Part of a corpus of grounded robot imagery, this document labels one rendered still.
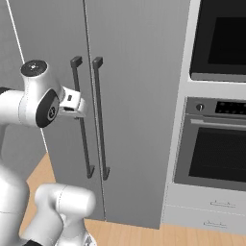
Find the white drawer front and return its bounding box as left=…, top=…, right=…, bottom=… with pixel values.
left=164, top=183, right=246, bottom=213
left=161, top=205, right=246, bottom=236

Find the black microwave oven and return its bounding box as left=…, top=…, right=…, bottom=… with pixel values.
left=189, top=0, right=246, bottom=84

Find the white tall cabinet frame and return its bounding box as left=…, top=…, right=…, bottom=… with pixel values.
left=160, top=0, right=246, bottom=236

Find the steel oven with black window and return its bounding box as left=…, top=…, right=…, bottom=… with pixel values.
left=173, top=96, right=246, bottom=192

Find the steel oven door handle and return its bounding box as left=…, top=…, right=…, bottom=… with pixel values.
left=189, top=118, right=246, bottom=131

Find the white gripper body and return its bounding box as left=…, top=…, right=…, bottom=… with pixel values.
left=74, top=97, right=88, bottom=119

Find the grey fridge door with long handle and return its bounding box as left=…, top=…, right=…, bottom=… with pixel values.
left=7, top=0, right=106, bottom=222
left=83, top=0, right=192, bottom=231

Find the steel drawer handle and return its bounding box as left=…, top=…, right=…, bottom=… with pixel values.
left=203, top=220, right=228, bottom=230
left=209, top=200, right=236, bottom=209

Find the dark grey fridge door handle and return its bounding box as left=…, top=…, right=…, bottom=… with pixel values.
left=70, top=56, right=96, bottom=180
left=91, top=56, right=111, bottom=182

